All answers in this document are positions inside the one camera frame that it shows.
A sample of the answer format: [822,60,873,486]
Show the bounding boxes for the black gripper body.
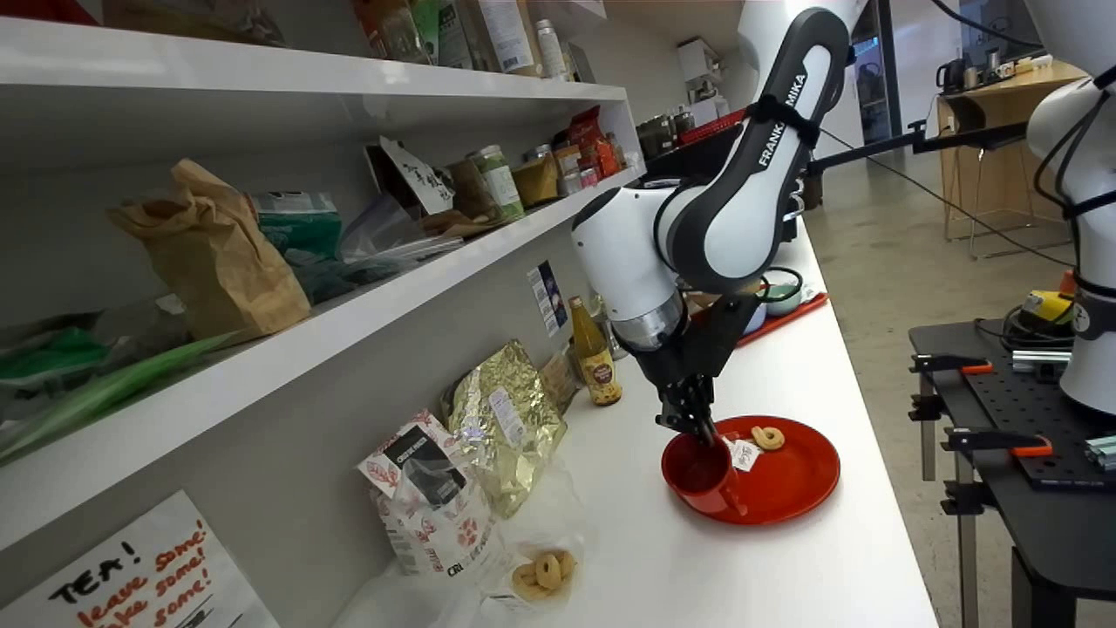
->
[631,292,766,425]

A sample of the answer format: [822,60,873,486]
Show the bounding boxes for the red ceramic cup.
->
[660,431,753,525]

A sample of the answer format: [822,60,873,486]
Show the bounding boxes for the red round plate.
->
[673,413,844,529]

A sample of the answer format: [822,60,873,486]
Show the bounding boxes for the large white McCafe sugar packet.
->
[725,435,764,475]

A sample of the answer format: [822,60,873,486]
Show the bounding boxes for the yellow glass bottle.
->
[565,296,629,413]

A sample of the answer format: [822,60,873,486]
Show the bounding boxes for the red flat tray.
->
[743,291,834,351]

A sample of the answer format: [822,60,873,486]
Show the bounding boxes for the round tape roll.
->
[758,264,809,319]

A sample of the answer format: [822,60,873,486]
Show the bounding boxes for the gold foil bag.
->
[443,338,573,525]

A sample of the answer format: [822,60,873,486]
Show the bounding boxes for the red snack package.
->
[565,104,629,185]

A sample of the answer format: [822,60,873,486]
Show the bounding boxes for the glass jar with label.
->
[466,143,527,226]

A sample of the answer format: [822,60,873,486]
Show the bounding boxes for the white printed coffee bag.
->
[355,407,507,582]

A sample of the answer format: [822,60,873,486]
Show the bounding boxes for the white open cardboard box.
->
[364,133,457,220]

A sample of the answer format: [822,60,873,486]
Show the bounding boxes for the white plastic bottle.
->
[529,14,574,82]

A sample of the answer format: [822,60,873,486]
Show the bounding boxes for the black metal work table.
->
[907,319,1116,628]

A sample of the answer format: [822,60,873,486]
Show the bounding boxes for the yellow tool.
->
[1025,286,1079,328]

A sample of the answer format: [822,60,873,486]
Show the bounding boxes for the wooden table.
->
[932,57,1092,239]

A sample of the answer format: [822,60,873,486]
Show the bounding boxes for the teal package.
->
[250,189,350,263]

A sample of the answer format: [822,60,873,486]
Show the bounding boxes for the colourful bags on shelf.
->
[352,0,470,71]

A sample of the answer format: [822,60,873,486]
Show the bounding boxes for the brown paper bag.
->
[112,156,313,347]

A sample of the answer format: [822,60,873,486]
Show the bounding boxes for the handwritten tea sign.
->
[0,488,281,628]

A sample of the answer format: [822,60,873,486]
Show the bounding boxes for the green plastic packages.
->
[0,319,239,465]

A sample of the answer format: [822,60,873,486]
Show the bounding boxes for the small dark wall card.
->
[529,257,573,342]

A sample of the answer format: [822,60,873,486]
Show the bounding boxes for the orange handled bar clamp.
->
[907,351,999,385]
[943,425,1058,465]

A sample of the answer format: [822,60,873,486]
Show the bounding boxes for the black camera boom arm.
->
[809,115,1032,175]

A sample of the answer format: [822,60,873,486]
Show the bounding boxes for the white wall shelf unit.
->
[0,14,649,550]

